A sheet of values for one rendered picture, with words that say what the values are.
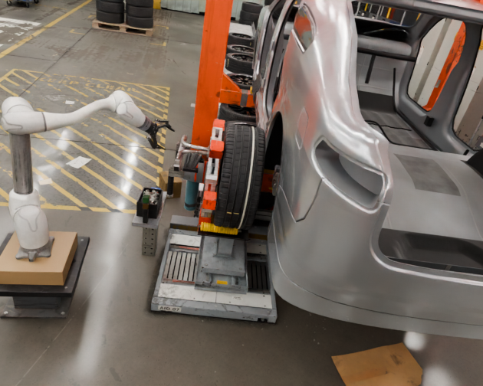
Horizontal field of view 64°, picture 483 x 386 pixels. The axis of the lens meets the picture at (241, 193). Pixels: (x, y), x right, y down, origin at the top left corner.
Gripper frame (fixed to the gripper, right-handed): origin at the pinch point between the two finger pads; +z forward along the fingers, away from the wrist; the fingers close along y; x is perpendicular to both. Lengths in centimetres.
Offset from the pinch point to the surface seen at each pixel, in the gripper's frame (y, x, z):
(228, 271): -63, -48, 58
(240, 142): 11, -55, 0
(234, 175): -8, -62, 0
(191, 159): -9.2, -36.2, -10.2
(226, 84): 116, 118, 151
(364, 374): -82, -146, 94
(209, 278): -72, -41, 52
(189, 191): -24.3, -12.9, 26.6
